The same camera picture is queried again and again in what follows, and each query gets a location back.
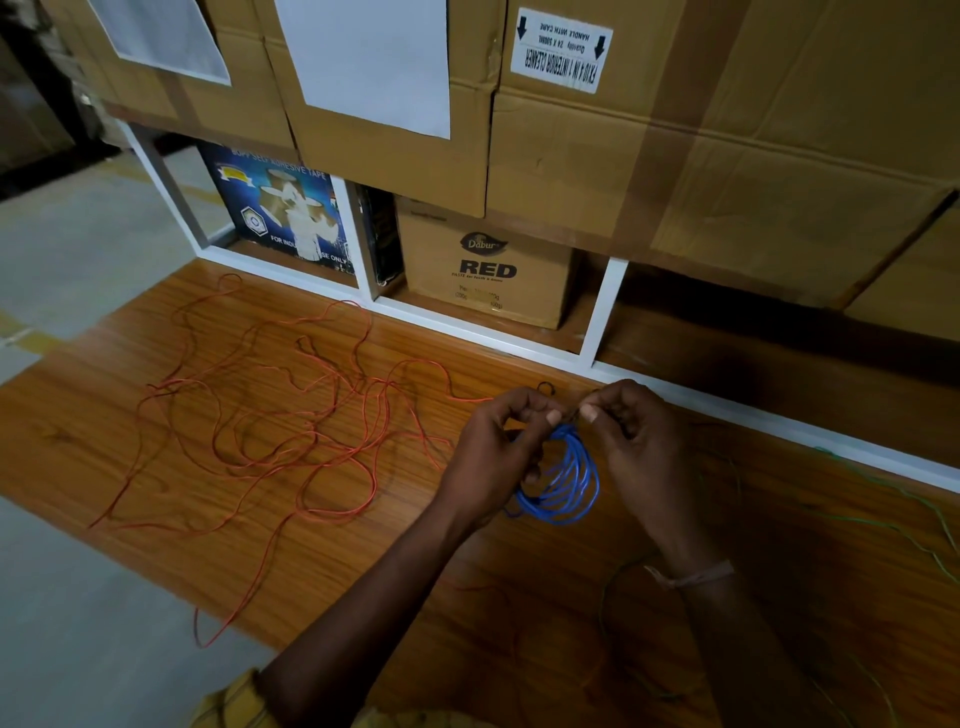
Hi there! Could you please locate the small white paper sheet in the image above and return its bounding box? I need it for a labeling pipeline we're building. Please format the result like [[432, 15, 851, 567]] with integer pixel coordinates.
[[87, 0, 233, 87]]

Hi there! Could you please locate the cardboard box with small sheet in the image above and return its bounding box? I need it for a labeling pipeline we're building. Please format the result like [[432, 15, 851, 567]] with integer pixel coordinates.
[[37, 0, 298, 153]]

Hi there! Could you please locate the large taped cardboard box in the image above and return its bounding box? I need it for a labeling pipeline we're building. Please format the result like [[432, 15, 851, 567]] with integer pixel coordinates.
[[485, 0, 960, 311]]

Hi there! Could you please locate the cardboard box with large sheet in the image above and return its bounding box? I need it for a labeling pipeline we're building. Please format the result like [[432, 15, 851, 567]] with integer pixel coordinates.
[[251, 0, 508, 219]]

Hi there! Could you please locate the tangled orange wire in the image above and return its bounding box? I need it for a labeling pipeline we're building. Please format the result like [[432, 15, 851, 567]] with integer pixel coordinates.
[[88, 273, 498, 651]]

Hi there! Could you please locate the person's right forearm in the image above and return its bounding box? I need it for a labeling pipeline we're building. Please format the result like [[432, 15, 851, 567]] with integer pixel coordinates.
[[648, 543, 852, 728]]

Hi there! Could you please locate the plain brown cardboard box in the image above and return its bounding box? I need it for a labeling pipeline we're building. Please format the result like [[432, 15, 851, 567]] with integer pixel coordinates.
[[843, 196, 960, 343]]

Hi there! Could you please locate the thin black wire tie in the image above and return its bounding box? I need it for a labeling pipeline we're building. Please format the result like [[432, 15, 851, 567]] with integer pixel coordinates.
[[535, 380, 603, 426]]

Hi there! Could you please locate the blue wire coil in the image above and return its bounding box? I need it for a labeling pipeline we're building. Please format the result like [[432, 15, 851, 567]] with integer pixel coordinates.
[[504, 423, 602, 527]]

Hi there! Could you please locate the large white paper sheet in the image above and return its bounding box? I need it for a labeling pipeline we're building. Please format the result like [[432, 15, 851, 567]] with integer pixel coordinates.
[[273, 0, 453, 141]]

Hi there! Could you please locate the thin green wire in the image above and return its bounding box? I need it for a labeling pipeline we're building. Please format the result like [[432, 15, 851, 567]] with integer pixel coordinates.
[[596, 445, 960, 728]]

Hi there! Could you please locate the person's right hand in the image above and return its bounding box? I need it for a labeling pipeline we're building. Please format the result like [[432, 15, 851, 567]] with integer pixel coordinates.
[[577, 378, 712, 558]]

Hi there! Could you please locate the person's left forearm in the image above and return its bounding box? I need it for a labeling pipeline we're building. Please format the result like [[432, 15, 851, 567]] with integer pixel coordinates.
[[258, 501, 498, 728]]

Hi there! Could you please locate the white metal rack frame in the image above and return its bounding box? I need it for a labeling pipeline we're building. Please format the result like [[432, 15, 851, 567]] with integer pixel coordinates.
[[116, 120, 960, 496]]

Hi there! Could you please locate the yellow clothing sleeve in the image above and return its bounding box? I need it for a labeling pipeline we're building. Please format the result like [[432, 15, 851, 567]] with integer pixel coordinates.
[[190, 669, 498, 728]]

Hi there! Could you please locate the blue printed tape box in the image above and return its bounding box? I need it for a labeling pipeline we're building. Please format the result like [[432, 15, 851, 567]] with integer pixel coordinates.
[[196, 141, 356, 276]]

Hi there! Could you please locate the person's left hand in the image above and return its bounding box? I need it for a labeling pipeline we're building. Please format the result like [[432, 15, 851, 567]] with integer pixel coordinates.
[[435, 387, 567, 528]]

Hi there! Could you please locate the small cardboard box black print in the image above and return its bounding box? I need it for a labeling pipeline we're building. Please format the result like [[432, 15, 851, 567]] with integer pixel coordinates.
[[394, 195, 579, 332]]

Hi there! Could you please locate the thin black box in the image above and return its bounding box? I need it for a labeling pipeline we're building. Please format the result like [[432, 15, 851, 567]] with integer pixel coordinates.
[[357, 183, 407, 288]]

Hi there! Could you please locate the white label with arrows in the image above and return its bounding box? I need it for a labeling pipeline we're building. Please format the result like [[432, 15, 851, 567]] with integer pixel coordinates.
[[510, 7, 615, 96]]

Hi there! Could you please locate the pale thread wristband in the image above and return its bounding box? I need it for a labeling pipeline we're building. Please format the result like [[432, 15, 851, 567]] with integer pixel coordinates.
[[643, 558, 737, 592]]

